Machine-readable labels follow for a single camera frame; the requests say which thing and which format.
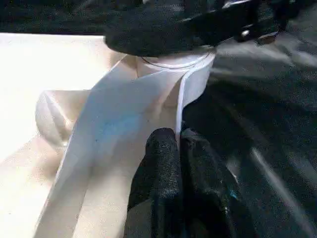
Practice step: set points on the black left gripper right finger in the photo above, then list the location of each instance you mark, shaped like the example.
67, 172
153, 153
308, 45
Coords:
213, 193

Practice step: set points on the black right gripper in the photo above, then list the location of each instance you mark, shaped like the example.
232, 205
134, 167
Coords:
252, 20

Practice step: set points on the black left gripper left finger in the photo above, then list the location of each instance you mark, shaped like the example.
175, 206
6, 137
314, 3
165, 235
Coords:
158, 188

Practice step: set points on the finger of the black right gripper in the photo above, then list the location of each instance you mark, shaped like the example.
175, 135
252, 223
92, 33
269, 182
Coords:
158, 29

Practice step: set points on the white plastic table leg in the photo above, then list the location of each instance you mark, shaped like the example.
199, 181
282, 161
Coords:
173, 60

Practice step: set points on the black plastic mat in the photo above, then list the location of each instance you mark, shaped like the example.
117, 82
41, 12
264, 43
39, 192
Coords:
267, 139

